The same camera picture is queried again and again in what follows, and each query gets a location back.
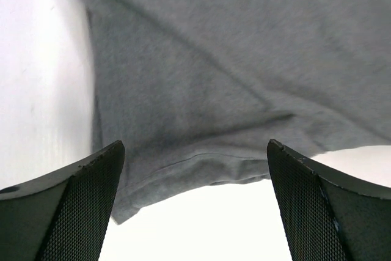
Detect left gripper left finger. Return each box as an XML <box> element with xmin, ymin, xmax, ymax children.
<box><xmin>1</xmin><ymin>141</ymin><xmax>125</xmax><ymax>261</ymax></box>

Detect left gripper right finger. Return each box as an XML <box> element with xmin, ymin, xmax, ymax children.
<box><xmin>267</xmin><ymin>139</ymin><xmax>390</xmax><ymax>261</ymax></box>

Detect grey shorts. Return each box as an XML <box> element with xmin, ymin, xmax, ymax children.
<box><xmin>82</xmin><ymin>0</ymin><xmax>390</xmax><ymax>224</ymax></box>

